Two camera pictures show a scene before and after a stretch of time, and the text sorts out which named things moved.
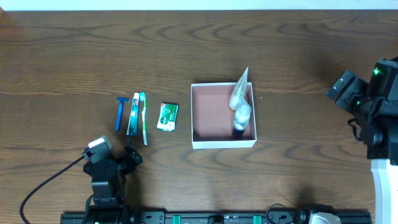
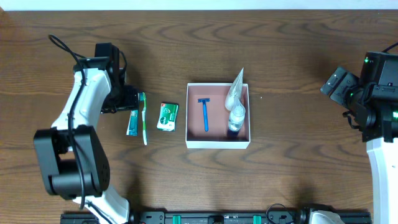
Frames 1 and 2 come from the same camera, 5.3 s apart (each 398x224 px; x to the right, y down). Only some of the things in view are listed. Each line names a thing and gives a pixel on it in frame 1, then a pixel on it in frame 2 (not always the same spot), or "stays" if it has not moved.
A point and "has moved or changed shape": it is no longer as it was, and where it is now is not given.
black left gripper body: (125, 163) -> (131, 99)
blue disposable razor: (121, 100) -> (204, 100)
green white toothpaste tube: (133, 123) stays
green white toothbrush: (142, 98) stays
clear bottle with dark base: (241, 121) has moved or changed shape
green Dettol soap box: (167, 117) stays
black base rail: (202, 218) stays
